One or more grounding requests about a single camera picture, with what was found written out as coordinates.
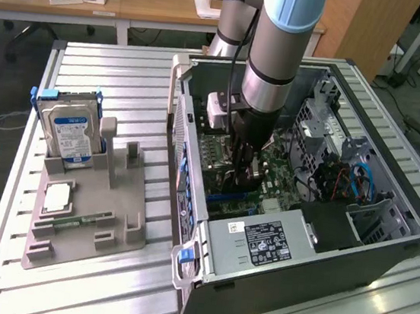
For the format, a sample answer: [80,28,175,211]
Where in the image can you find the silver chipset heat sink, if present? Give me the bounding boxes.
[260,198,286,215]

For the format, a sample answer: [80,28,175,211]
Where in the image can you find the wooden desk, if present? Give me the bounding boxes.
[0,0,329,70]

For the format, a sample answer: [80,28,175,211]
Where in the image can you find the white paper stack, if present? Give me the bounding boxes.
[190,0,224,22]

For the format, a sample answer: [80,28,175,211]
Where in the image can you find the hard disk blue caddy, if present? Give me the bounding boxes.
[21,81,108,173]

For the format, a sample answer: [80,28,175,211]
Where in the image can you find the grey power supply unit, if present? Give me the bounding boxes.
[201,198,321,287]

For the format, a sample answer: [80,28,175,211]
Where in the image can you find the wooden cabinet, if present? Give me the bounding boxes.
[304,0,420,89]

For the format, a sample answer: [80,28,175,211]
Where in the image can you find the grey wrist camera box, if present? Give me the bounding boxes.
[203,90,241,132]

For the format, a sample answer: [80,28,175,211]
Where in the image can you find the green RAM stick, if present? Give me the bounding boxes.
[52,210,100,230]

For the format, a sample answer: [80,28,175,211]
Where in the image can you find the blue expansion slot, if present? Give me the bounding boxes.
[204,189,247,209]

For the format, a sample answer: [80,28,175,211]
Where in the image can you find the red wire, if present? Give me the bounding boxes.
[333,167,352,201]

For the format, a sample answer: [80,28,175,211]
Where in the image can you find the grey parts rack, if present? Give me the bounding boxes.
[19,107,161,286]

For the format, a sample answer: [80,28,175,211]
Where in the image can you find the black graphics card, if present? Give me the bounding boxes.
[224,150,272,199]

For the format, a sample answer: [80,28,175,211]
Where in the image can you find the green motherboard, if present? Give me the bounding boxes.
[186,113,303,229]

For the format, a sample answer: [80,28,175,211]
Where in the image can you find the silver CPU chip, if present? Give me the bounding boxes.
[43,182,73,215]

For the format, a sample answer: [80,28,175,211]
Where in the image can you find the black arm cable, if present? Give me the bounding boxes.
[221,5,260,135]

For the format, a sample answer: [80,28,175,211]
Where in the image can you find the blue case latch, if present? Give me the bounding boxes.
[177,249,194,265]

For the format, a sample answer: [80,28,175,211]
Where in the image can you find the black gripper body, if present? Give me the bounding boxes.
[227,103,282,163]

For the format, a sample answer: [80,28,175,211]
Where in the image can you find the black open PC case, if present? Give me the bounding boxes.
[140,43,420,314]

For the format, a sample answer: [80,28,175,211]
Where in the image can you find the blue wire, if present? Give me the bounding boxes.
[346,162,380,204]

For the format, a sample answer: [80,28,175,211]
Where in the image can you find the metal disk bay cage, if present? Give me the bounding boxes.
[288,97,355,182]

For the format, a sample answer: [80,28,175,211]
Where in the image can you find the CPU socket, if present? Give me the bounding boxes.
[215,135,238,167]

